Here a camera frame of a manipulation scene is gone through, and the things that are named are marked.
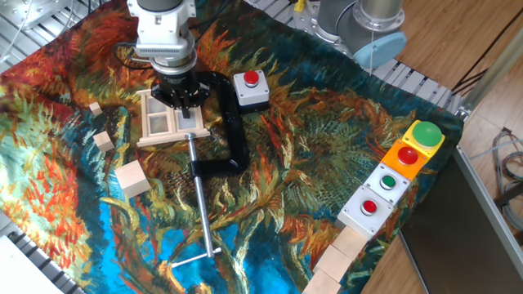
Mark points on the yellow box green mushroom button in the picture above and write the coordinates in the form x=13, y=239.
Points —
x=426, y=134

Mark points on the small wooden sliding window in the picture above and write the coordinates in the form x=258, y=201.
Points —
x=157, y=124

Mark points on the large wooden cube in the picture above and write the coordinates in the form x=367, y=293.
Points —
x=131, y=179

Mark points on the colourful sunflower painting cloth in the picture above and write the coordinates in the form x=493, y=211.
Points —
x=306, y=122

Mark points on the grey box with green button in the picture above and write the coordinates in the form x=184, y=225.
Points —
x=387, y=182

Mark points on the aluminium frame post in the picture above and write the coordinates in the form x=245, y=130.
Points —
x=490, y=73

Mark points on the black C-clamp with steel screw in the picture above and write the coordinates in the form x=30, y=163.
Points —
x=237, y=134

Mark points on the medium wooden cube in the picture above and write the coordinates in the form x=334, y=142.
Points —
x=103, y=141

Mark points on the yellow plastic piece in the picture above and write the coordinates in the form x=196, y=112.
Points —
x=299, y=5

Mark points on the wooden block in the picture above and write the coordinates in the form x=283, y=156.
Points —
x=349, y=243
x=320, y=285
x=333, y=263

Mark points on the grey box with red button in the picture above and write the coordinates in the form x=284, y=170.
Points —
x=367, y=210
x=251, y=92

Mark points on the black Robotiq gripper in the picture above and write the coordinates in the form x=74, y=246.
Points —
x=177, y=81

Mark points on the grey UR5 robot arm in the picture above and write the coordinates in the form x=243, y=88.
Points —
x=163, y=32

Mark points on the orange box with red button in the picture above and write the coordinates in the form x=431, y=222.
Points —
x=402, y=161

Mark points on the dark flat panel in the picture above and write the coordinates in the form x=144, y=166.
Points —
x=453, y=232

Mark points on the tiny wooden cube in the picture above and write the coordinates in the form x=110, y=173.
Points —
x=95, y=108

